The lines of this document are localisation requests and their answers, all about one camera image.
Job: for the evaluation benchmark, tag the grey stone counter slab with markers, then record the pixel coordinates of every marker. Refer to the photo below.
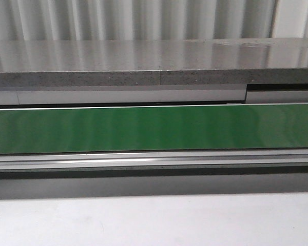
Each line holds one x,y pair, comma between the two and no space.
66,63

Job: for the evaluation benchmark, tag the green conveyor belt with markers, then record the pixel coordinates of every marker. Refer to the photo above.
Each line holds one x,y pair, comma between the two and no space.
60,130

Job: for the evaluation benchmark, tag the white pleated curtain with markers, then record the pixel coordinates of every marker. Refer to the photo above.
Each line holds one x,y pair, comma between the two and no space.
151,20

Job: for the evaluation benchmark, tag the aluminium conveyor frame rail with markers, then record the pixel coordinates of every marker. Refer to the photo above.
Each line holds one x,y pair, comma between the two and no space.
153,163

